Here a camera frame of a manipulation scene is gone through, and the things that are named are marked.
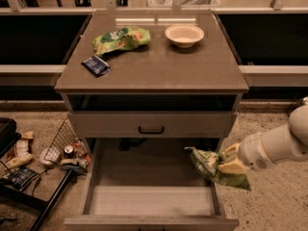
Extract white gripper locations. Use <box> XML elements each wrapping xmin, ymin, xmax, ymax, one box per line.
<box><xmin>218</xmin><ymin>132</ymin><xmax>275</xmax><ymax>174</ymax></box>

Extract green jalapeno chip bag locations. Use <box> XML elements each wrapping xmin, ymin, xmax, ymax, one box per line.
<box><xmin>184</xmin><ymin>146</ymin><xmax>250</xmax><ymax>191</ymax></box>

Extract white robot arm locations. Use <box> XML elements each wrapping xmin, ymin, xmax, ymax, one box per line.
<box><xmin>218</xmin><ymin>103</ymin><xmax>308</xmax><ymax>174</ymax></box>

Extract open grey drawer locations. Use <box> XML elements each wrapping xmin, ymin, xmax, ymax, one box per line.
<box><xmin>64</xmin><ymin>139</ymin><xmax>239</xmax><ymax>231</ymax></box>

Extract grey drawer cabinet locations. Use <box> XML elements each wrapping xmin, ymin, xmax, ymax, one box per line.
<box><xmin>53</xmin><ymin>9</ymin><xmax>250</xmax><ymax>231</ymax></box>

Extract green orange chip bag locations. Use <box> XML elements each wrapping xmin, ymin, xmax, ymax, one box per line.
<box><xmin>92</xmin><ymin>27</ymin><xmax>151</xmax><ymax>57</ymax></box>

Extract dark blue snack bag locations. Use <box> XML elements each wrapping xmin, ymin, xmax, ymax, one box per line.
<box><xmin>0</xmin><ymin>167</ymin><xmax>39</xmax><ymax>191</ymax></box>

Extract white paper bowl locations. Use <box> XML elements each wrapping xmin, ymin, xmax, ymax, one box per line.
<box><xmin>165</xmin><ymin>25</ymin><xmax>204</xmax><ymax>48</ymax></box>

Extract blue snack packet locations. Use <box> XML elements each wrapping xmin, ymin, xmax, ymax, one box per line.
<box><xmin>82</xmin><ymin>56</ymin><xmax>111</xmax><ymax>77</ymax></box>

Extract white round lid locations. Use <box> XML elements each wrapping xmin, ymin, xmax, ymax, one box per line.
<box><xmin>39</xmin><ymin>148</ymin><xmax>60</xmax><ymax>166</ymax></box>

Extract orange white snack wrapper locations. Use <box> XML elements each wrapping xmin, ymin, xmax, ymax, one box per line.
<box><xmin>6</xmin><ymin>131</ymin><xmax>34</xmax><ymax>169</ymax></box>

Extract closed upper drawer with handle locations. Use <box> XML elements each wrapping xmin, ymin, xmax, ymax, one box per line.
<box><xmin>67</xmin><ymin>112</ymin><xmax>237</xmax><ymax>138</ymax></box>

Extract black wire basket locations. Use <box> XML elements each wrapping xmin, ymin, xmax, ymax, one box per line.
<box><xmin>48</xmin><ymin>119</ymin><xmax>90</xmax><ymax>175</ymax></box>

